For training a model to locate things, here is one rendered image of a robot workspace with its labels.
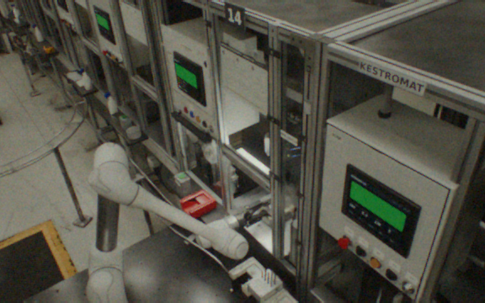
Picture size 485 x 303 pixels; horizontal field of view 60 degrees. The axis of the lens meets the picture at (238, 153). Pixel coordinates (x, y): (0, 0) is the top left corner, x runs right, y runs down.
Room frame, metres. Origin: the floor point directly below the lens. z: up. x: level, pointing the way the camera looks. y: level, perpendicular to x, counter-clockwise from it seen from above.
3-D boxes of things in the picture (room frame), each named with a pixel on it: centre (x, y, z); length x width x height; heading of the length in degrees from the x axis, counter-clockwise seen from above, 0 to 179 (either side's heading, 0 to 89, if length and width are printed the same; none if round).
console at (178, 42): (1.90, 0.12, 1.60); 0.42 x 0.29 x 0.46; 34
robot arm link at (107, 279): (1.24, 0.66, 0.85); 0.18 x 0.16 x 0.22; 14
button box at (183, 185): (1.84, 0.32, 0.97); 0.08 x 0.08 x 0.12; 34
